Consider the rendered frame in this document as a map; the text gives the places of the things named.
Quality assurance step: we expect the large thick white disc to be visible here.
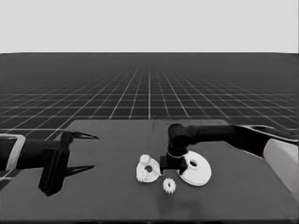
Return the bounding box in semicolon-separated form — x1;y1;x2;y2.
179;150;213;188

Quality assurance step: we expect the white round carrier with pins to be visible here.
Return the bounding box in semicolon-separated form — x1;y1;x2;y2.
135;154;163;184

